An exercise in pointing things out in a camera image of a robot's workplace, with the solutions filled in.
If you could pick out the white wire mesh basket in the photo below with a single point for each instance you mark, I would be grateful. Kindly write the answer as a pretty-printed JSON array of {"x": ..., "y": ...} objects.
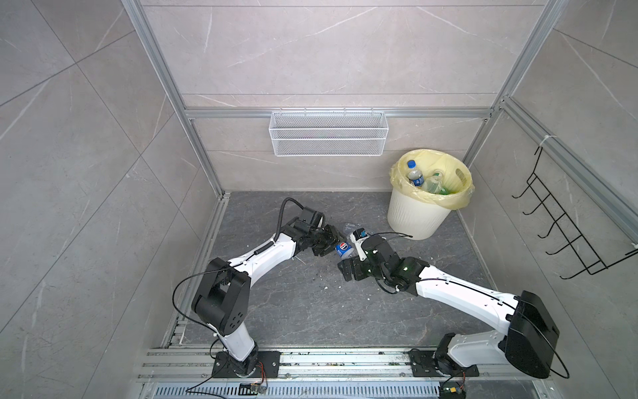
[{"x": 323, "y": 133}]

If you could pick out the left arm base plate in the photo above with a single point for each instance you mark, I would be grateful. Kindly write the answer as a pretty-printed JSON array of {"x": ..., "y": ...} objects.
[{"x": 255, "y": 365}]

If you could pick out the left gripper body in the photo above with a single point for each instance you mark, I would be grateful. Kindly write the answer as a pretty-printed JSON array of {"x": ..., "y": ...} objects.
[{"x": 325, "y": 239}]

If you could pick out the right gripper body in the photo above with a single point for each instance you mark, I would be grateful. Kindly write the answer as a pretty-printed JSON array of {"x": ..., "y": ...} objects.
[{"x": 360, "y": 268}]

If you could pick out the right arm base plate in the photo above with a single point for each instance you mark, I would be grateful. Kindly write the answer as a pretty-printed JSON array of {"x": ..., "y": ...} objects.
[{"x": 428, "y": 363}]

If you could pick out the black wire hook rack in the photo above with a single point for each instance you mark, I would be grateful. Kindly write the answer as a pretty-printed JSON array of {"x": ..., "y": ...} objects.
[{"x": 589, "y": 260}]

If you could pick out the yellow bin liner bag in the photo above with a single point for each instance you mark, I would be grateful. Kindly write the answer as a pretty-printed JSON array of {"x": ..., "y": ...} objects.
[{"x": 448, "y": 181}]

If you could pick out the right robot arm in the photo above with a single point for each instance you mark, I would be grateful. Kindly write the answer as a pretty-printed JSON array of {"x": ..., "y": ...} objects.
[{"x": 522, "y": 335}]

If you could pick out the white plastic waste bin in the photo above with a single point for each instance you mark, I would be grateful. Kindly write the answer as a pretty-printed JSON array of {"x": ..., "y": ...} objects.
[{"x": 410, "y": 216}]

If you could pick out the aluminium front rail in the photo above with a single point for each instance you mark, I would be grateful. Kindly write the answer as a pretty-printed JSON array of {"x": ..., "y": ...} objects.
[{"x": 302, "y": 372}]

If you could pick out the Pepsi blue label bottle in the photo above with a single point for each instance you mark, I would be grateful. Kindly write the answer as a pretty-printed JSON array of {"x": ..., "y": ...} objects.
[{"x": 345, "y": 250}]

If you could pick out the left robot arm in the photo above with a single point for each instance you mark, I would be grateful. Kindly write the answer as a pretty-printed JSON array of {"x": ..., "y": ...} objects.
[{"x": 222, "y": 299}]

